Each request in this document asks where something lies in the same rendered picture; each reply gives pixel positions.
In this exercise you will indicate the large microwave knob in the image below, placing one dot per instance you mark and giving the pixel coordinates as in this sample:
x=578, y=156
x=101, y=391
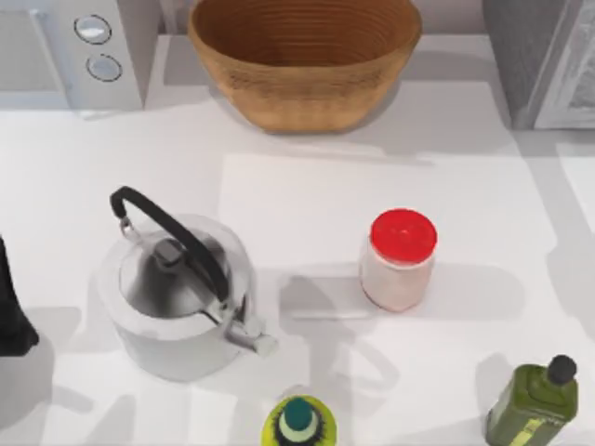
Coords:
x=92, y=29

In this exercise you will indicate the yellow-green bottle with teal cap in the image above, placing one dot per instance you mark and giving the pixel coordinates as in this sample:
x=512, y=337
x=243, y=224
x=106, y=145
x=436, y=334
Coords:
x=299, y=420

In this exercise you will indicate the small microwave knob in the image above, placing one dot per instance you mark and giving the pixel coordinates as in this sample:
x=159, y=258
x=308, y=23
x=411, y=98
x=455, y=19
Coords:
x=103, y=67

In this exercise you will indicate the red lidded jar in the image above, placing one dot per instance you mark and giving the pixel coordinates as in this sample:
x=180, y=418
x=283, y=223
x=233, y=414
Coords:
x=400, y=265

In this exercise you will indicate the pale microwave oven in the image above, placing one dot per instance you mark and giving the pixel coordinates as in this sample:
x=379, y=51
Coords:
x=125, y=51

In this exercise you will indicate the dark green bottle black cap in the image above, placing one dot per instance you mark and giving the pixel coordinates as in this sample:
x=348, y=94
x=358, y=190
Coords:
x=534, y=404

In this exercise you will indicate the brown woven basket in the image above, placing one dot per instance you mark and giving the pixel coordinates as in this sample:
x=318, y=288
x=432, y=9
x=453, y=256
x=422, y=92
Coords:
x=302, y=88

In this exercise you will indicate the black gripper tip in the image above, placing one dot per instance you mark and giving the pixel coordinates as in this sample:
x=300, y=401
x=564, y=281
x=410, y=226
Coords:
x=10, y=316

